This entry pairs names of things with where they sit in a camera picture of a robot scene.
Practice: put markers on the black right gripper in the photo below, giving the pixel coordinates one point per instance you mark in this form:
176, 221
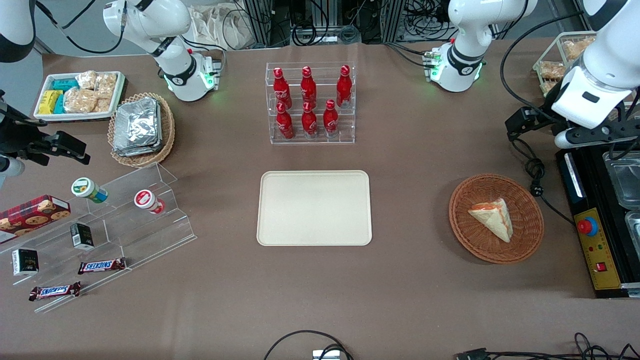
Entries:
14, 136

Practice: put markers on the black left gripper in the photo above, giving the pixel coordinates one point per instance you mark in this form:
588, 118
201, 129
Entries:
544, 114

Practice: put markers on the triangle sandwich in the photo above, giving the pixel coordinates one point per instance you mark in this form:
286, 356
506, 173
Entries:
495, 220

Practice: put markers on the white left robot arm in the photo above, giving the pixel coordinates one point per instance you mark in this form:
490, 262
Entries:
600, 70

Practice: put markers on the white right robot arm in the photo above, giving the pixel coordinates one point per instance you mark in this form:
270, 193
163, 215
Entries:
150, 20

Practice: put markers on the white rectangular snack tray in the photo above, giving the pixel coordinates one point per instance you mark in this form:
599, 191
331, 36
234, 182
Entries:
42, 117

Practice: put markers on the oval tan wicker basket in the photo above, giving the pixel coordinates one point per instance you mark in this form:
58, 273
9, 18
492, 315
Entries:
167, 130

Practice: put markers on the round brown wicker basket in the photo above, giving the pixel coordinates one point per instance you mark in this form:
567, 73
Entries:
480, 245

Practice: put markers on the beige plastic tray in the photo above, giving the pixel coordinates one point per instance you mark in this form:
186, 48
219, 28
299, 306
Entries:
314, 207

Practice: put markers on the teal snack packet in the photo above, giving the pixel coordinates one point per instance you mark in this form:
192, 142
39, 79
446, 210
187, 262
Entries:
65, 84
59, 105

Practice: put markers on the wrapped bread pack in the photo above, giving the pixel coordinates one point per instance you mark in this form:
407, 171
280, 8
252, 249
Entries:
549, 87
575, 48
551, 70

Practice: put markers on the yellow snack packet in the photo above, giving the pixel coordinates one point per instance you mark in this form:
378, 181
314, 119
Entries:
49, 101

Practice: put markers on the clear bag of crackers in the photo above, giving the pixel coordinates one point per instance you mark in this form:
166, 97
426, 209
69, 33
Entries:
80, 100
86, 80
103, 105
106, 85

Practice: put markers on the green lid yogurt cup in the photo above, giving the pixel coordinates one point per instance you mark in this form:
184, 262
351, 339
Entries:
86, 189

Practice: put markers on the clear container of pastries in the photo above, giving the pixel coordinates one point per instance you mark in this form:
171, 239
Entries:
537, 67

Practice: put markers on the stack of foil containers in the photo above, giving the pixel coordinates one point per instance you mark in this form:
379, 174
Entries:
137, 125

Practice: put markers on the red tartan cookie box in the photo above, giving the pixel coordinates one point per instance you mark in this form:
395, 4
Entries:
30, 217

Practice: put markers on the small black carton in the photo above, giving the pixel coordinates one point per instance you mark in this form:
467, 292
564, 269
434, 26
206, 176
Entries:
81, 236
25, 262

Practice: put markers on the red lid yogurt cup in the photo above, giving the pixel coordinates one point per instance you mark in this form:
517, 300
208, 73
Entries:
146, 200

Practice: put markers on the clear acrylic stepped stand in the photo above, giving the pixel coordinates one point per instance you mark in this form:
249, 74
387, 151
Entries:
125, 235

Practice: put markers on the steel food pan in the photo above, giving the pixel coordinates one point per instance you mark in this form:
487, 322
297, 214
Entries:
634, 227
625, 180

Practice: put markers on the red emergency stop knob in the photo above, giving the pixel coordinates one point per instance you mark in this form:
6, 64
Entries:
586, 226

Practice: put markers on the Snickers chocolate bar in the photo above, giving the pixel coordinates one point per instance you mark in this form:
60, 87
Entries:
55, 291
102, 265

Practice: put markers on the black machine yellow panel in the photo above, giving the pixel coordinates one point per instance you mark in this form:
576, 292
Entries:
607, 240

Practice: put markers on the red cola bottle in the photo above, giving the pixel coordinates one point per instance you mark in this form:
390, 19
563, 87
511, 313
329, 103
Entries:
309, 122
308, 87
281, 90
343, 87
330, 120
285, 125

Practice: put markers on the cream tote bag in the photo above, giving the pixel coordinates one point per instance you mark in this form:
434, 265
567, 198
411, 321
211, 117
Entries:
215, 25

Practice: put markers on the clear acrylic bottle rack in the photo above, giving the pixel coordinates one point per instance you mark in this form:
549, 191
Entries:
320, 141

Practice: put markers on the black plug connector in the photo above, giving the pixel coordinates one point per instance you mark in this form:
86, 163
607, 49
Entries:
471, 355

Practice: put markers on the small metal connector block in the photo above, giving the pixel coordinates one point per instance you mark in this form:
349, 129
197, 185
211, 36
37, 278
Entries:
326, 355

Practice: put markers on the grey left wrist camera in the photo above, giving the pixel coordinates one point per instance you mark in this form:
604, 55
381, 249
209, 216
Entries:
567, 141

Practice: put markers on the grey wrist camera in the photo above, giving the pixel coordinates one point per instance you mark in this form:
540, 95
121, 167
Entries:
10, 166
567, 141

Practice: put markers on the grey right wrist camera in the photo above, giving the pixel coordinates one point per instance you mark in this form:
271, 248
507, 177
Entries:
10, 166

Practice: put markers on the aluminium profile frame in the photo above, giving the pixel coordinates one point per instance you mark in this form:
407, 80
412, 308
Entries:
265, 22
395, 20

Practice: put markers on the red rocker switch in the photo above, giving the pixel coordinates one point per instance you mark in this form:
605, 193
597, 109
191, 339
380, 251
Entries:
601, 266

